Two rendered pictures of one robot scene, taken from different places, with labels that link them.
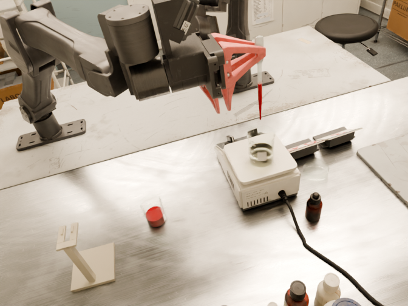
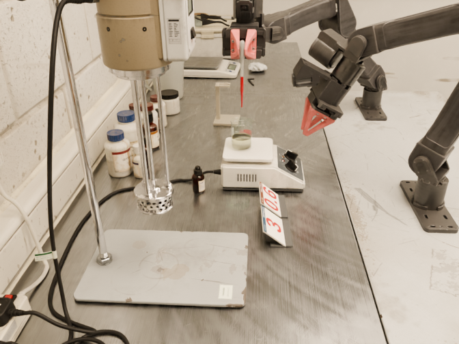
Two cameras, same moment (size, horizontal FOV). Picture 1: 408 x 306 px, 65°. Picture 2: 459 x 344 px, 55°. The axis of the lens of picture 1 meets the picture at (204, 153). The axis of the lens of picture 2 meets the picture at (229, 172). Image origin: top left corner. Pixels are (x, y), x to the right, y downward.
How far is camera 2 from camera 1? 1.24 m
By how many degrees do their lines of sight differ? 79
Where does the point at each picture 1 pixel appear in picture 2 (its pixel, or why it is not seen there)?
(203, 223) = not seen: hidden behind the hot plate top
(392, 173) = (201, 238)
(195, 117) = (365, 167)
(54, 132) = (365, 104)
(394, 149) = (229, 256)
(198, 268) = (199, 146)
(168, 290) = (193, 137)
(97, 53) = (269, 16)
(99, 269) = (222, 120)
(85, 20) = not seen: outside the picture
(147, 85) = not seen: hidden behind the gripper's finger
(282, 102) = (368, 222)
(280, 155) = (240, 154)
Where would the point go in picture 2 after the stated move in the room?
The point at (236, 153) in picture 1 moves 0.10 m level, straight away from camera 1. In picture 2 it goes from (257, 140) to (296, 146)
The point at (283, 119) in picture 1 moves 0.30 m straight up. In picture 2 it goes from (331, 213) to (347, 82)
